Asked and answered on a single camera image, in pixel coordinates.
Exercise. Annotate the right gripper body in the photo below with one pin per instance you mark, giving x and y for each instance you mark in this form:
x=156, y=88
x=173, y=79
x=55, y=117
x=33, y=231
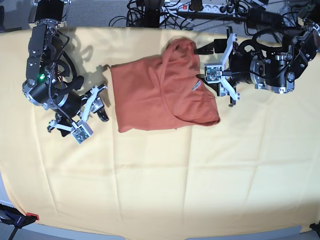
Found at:
x=64, y=102

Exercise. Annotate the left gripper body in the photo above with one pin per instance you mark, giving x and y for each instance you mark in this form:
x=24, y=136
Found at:
x=239, y=68

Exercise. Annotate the orange T-shirt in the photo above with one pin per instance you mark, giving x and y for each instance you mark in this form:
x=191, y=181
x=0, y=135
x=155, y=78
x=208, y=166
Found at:
x=163, y=92

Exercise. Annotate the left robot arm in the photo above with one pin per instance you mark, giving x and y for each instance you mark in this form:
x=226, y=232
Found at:
x=271, y=60

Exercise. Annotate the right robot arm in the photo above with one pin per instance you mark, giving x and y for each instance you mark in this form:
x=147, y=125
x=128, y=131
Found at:
x=52, y=80

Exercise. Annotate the white power strip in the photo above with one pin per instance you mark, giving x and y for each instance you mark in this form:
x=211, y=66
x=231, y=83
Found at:
x=208, y=10

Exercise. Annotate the black power adapter box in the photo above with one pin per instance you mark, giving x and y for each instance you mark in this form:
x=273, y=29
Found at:
x=258, y=17

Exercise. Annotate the blue red table clamp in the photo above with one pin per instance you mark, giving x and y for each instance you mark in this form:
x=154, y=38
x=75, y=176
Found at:
x=12, y=217

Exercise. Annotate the black clamp right corner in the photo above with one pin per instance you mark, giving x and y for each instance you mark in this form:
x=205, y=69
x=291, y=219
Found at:
x=316, y=228

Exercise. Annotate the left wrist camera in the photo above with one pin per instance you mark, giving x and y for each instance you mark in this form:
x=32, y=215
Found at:
x=213, y=73

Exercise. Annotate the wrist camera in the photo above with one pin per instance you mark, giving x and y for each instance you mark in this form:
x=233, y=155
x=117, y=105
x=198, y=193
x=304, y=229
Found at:
x=213, y=73
x=81, y=131

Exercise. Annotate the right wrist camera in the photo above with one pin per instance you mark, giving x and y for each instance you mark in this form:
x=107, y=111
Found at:
x=81, y=131

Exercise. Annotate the black stand post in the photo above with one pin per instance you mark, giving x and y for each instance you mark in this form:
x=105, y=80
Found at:
x=151, y=15

